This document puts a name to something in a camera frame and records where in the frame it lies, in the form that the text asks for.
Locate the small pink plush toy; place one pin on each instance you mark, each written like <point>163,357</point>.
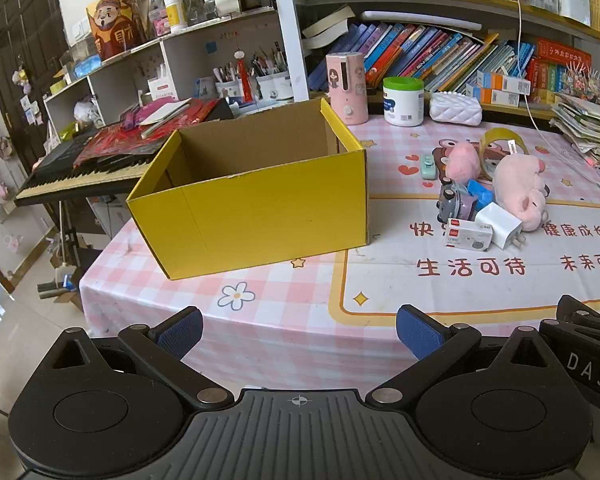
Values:
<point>462,160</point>

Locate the white wall switch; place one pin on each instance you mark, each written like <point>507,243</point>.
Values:
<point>82,29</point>

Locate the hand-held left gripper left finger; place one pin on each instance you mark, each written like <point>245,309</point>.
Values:
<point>180,332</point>

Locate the blue packet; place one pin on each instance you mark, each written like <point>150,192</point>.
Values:
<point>87,66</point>

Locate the white desk organizer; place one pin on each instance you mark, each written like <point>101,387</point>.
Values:
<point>574,5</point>

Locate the dark door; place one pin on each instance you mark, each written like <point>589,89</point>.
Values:
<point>15,35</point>

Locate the red shiny cloth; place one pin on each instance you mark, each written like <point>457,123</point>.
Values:
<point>125,140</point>

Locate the white bottle yellow label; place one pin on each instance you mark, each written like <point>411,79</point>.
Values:
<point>175,12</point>

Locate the pink patterned box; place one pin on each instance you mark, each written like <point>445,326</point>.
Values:
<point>160,21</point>

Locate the small white box red label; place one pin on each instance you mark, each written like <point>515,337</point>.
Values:
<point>467,235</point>

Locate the grey notebook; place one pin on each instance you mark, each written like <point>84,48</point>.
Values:
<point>160,127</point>

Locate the small yellow-green tape roll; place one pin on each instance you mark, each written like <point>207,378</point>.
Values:
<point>58,87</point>

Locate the thick white-paged books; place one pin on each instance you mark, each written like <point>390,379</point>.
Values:
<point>330,25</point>

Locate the white jar green lid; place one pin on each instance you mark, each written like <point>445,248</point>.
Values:
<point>402,105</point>

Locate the black electronic keyboard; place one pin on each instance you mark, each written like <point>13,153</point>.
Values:
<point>80,177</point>

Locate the red tassel ornament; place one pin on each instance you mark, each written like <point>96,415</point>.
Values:
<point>243,77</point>

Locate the bunch of pens and brushes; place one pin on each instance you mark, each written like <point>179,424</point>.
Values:
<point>265,62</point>

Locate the pink cartoon humidifier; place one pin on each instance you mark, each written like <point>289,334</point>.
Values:
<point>347,85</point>

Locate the grey-blue toy car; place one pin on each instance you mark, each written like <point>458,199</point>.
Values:
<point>449,202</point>

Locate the red boxed book set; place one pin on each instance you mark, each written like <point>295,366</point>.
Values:
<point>562,55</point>

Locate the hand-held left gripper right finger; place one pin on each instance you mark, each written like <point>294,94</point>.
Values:
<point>420,332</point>

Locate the blue toy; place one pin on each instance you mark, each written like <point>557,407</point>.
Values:
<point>480,192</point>

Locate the black keyboard stand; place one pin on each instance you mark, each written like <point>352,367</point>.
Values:
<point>70,245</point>

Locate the yellow cardboard box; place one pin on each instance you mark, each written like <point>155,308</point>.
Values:
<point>260,220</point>

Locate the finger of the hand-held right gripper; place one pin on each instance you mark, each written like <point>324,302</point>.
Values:
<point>587,312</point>

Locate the white shelf unit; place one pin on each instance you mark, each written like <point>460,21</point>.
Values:
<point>180,55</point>

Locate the white plastic bag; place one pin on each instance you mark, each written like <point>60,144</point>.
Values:
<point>87,111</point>

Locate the white charger plug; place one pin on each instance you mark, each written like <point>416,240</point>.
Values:
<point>497,225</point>

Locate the stack of papers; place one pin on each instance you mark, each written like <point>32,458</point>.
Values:
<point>585,125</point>

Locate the white quilted pouch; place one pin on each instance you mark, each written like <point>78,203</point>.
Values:
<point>455,110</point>

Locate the magenta cloth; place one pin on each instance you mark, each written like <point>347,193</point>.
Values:
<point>132,117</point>

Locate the yellow tape roll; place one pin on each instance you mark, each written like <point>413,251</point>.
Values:
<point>500,136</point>

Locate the red white card box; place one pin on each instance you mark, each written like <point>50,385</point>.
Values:
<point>162,91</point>

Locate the large pink plush pig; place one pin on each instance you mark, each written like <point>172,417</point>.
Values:
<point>517,185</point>

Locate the stack of orange white boxes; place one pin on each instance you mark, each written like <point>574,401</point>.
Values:
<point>500,87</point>

